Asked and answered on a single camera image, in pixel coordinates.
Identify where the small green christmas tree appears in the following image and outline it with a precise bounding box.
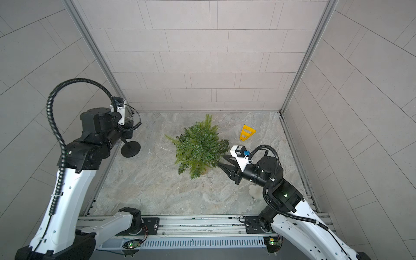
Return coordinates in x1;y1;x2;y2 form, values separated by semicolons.
165;114;230;179

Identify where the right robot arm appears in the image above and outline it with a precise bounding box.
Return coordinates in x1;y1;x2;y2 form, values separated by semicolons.
218;156;369;260

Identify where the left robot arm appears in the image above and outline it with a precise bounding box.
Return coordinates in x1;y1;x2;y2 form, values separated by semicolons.
15;107;143;260

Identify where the glittery silver microphone on stand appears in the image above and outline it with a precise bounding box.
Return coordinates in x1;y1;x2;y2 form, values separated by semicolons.
121;139;141;158

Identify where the white fluffy plush toy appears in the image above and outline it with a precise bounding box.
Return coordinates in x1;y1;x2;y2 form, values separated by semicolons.
249;185;263;200

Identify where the yellow plastic triangle stand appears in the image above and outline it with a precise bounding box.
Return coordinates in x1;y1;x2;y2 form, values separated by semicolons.
239;125;256;141

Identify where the right circuit board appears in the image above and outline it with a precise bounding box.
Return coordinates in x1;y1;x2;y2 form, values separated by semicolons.
263;236;282;254

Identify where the circuit board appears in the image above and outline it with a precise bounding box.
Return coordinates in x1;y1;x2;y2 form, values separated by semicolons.
263;236;282;254
122;239;143;250

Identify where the left circuit board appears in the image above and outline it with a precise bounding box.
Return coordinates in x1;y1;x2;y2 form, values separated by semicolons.
122;239;143;250

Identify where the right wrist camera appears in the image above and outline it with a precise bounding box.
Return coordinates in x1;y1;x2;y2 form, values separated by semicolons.
230;145;251;172

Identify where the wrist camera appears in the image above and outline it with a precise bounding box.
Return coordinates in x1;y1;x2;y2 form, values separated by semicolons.
114;96;127;126
230;145;251;172

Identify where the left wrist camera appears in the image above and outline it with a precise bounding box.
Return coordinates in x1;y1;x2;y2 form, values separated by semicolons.
114;96;127;126

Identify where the aluminium mounting rail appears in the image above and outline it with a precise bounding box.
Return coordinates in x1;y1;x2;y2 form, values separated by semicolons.
115;214;276;239

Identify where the black corrugated left cable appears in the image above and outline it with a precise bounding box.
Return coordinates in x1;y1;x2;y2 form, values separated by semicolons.
46;77;118;217

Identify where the black corrugated cable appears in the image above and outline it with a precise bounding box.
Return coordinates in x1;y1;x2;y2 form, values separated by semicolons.
247;144;329;230
46;77;118;217

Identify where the black corrugated right cable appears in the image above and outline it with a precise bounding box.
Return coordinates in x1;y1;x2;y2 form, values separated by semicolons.
247;144;329;230

